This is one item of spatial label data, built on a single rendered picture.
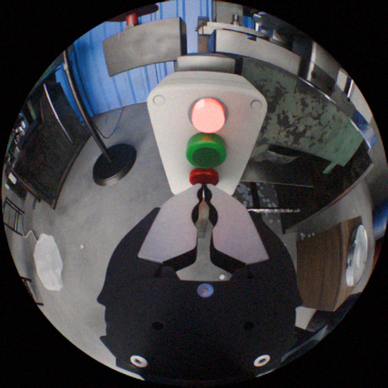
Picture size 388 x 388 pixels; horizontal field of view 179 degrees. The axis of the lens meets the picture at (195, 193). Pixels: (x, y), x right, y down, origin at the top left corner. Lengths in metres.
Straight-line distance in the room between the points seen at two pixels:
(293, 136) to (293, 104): 0.07
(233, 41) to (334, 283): 0.78
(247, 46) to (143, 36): 0.18
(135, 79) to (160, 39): 1.57
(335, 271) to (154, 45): 0.77
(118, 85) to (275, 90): 1.75
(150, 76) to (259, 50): 1.46
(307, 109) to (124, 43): 0.27
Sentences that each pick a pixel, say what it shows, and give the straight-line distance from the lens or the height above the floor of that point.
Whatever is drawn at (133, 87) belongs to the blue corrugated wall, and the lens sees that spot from 1.77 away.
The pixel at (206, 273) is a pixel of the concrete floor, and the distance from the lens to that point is 0.66.
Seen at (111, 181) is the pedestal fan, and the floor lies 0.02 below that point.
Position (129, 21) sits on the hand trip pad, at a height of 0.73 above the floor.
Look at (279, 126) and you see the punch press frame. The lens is 0.25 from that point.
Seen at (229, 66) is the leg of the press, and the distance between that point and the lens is 0.16.
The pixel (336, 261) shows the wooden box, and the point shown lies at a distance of 0.66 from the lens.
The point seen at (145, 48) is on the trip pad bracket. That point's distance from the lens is 0.18.
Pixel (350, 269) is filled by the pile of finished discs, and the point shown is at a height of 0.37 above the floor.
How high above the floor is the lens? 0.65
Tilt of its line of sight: 62 degrees down
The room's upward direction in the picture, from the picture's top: 1 degrees counter-clockwise
